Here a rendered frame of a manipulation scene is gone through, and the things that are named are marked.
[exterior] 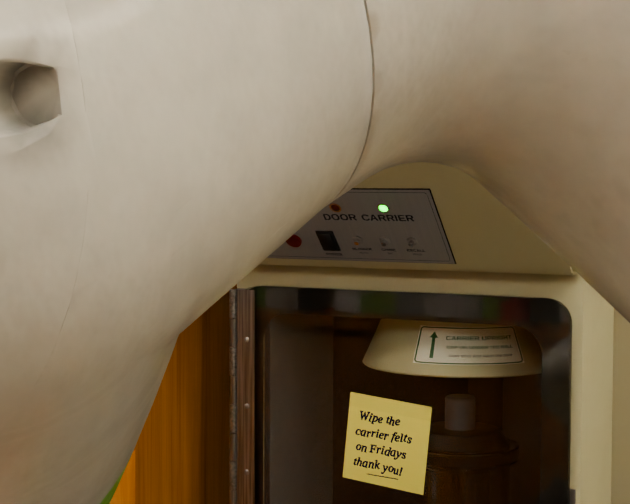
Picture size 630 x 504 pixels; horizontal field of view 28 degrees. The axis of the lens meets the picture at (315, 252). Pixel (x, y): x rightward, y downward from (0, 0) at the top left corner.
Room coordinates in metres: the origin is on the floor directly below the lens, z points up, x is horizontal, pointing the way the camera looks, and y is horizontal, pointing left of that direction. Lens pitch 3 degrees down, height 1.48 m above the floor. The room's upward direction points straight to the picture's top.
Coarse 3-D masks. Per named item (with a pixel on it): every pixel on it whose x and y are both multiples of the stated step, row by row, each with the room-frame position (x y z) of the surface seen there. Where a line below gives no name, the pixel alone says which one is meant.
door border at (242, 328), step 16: (240, 304) 1.13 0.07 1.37; (240, 320) 1.13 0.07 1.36; (240, 336) 1.13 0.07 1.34; (240, 352) 1.13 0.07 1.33; (240, 368) 1.13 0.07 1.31; (240, 384) 1.13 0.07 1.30; (240, 400) 1.13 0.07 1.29; (240, 416) 1.13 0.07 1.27; (240, 432) 1.13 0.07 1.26; (240, 448) 1.13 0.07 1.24; (240, 464) 1.13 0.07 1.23; (240, 480) 1.13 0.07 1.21; (240, 496) 1.13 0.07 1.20
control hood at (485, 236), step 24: (408, 168) 0.95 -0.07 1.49; (432, 168) 0.94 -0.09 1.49; (456, 168) 0.94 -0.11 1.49; (432, 192) 0.96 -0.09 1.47; (456, 192) 0.96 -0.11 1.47; (480, 192) 0.95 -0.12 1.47; (456, 216) 0.97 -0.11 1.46; (480, 216) 0.97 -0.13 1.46; (504, 216) 0.96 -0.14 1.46; (456, 240) 1.00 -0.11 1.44; (480, 240) 0.99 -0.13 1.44; (504, 240) 0.98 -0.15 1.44; (528, 240) 0.97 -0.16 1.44; (264, 264) 1.11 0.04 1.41; (288, 264) 1.09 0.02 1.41; (312, 264) 1.08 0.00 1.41; (336, 264) 1.07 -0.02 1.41; (360, 264) 1.06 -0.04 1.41; (384, 264) 1.05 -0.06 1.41; (408, 264) 1.04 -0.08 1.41; (432, 264) 1.03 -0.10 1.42; (456, 264) 1.02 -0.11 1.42; (480, 264) 1.01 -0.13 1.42; (504, 264) 1.00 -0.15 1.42; (528, 264) 0.99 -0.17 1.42; (552, 264) 0.98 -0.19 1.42
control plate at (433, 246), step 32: (352, 192) 0.99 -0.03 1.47; (384, 192) 0.98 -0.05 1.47; (416, 192) 0.97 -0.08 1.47; (320, 224) 1.03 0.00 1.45; (352, 224) 1.02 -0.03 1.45; (384, 224) 1.01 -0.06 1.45; (416, 224) 1.00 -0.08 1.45; (288, 256) 1.08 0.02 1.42; (320, 256) 1.07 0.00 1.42; (352, 256) 1.05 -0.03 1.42; (384, 256) 1.04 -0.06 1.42; (416, 256) 1.02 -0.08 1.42; (448, 256) 1.01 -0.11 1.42
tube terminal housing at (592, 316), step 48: (336, 288) 1.10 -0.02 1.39; (384, 288) 1.08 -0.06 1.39; (432, 288) 1.06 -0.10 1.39; (480, 288) 1.04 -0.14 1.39; (528, 288) 1.02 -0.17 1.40; (576, 288) 1.00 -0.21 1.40; (576, 336) 1.00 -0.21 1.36; (576, 384) 1.00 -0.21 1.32; (576, 432) 1.00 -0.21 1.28; (576, 480) 1.00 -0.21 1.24
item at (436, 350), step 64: (256, 320) 1.12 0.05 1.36; (320, 320) 1.09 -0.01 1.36; (384, 320) 1.07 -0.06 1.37; (448, 320) 1.04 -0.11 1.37; (512, 320) 1.01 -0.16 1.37; (256, 384) 1.12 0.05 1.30; (320, 384) 1.09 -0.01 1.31; (384, 384) 1.07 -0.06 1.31; (448, 384) 1.04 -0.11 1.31; (512, 384) 1.01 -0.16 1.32; (256, 448) 1.12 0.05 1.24; (320, 448) 1.09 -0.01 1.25; (448, 448) 1.04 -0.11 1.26; (512, 448) 1.01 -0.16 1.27
